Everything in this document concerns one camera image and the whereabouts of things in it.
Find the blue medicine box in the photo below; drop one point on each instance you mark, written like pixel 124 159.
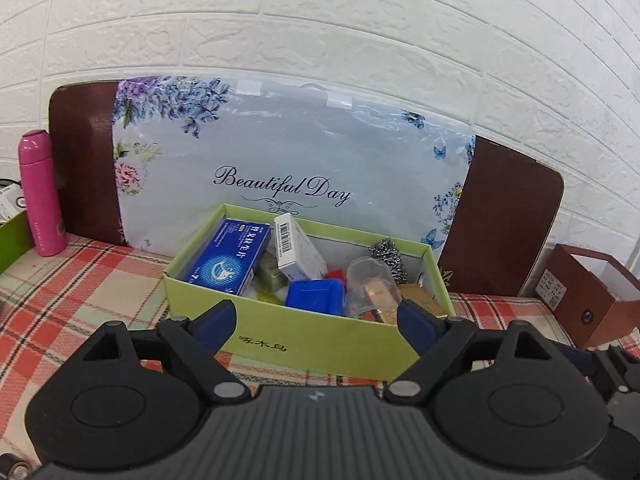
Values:
pixel 225 260

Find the long gold box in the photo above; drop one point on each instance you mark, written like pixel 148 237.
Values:
pixel 420 295

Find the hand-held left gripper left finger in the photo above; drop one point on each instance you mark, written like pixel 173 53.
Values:
pixel 217 325

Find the plaid bed sheet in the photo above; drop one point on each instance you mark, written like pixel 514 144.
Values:
pixel 100 285

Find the light green cardboard box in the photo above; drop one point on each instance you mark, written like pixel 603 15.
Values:
pixel 310 340

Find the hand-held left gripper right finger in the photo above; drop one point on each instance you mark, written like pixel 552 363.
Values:
pixel 415 327

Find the small white box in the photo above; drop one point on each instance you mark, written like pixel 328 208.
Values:
pixel 7 202

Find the red tape roll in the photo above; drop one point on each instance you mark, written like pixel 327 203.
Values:
pixel 336 273

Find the small olive green box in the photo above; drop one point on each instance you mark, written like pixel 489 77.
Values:
pixel 270 272

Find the dark green box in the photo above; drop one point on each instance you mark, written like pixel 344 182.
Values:
pixel 12 245

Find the blue plastic container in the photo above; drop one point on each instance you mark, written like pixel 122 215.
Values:
pixel 315 295

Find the brown cardboard box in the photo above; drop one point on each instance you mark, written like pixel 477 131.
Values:
pixel 570 300

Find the pink thermos bottle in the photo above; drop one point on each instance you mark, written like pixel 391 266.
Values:
pixel 42 195

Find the small gold box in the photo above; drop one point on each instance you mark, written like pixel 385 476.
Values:
pixel 380 300

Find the steel wool scrubber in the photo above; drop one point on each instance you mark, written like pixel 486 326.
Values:
pixel 390 257

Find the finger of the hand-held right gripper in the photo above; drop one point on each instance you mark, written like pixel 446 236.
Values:
pixel 575 358

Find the black tape roll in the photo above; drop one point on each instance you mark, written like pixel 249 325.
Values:
pixel 15 467

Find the floral printed headboard cover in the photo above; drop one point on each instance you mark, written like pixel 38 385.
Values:
pixel 325 150

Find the clear plastic cup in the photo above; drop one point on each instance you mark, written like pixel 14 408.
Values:
pixel 365 272

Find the white medicine box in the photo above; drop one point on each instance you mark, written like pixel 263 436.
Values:
pixel 295 245

